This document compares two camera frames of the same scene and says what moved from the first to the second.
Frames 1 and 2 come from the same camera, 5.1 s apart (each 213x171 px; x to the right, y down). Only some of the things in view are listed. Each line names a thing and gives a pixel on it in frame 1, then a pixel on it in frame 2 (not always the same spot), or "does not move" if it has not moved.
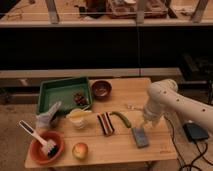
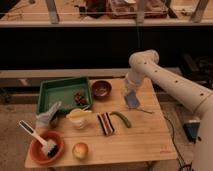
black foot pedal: x=195 y=132 does not move
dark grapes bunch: x=79 y=99 does not move
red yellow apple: x=80 y=150 does not move
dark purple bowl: x=101 y=89 does not move
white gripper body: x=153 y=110 → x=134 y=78
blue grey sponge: x=142 y=139 → x=131 y=101
